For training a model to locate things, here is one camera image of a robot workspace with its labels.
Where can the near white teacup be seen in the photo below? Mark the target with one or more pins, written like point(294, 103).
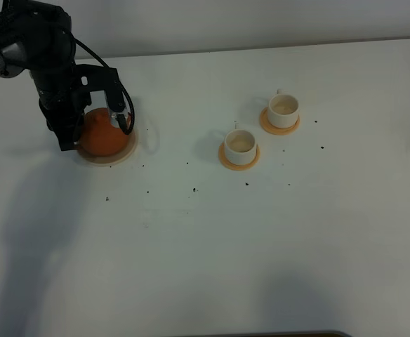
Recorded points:
point(240, 146)

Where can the white teacup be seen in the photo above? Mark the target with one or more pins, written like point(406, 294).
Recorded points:
point(240, 146)
point(282, 110)

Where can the far orange cup coaster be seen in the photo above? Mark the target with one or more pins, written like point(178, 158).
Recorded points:
point(268, 127)

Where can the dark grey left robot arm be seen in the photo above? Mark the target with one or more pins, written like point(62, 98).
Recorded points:
point(37, 37)

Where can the brown clay teapot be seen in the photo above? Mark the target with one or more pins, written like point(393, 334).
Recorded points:
point(99, 137)

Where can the near orange cup coaster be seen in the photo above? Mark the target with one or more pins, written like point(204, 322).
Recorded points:
point(227, 164)

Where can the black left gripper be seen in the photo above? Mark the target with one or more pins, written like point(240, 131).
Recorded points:
point(62, 113)

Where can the far white teacup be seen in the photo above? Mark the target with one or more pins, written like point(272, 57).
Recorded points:
point(282, 110)

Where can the beige round teapot coaster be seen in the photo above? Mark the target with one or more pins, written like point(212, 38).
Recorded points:
point(115, 159)

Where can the orange cup coaster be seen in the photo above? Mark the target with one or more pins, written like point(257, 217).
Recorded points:
point(268, 127)
point(227, 164)

